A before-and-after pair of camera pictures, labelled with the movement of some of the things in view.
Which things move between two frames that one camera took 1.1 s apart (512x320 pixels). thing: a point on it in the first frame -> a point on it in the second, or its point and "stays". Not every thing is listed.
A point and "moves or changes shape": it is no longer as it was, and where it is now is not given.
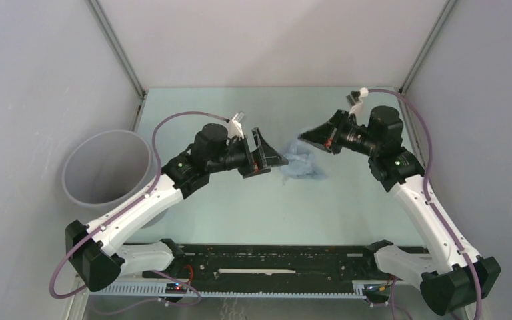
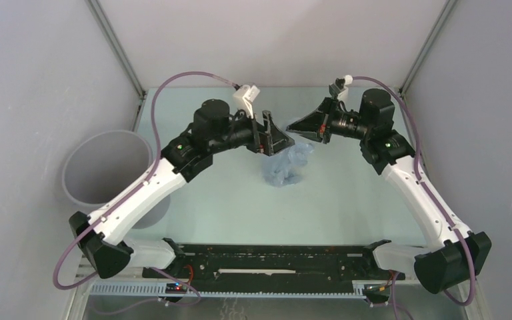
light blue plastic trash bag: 301,163 moves or changes shape
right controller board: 377,293 stays
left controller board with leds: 175,288 stays
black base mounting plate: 273,264 stays
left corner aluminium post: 105,25 stays
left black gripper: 268,157 -> 275,140
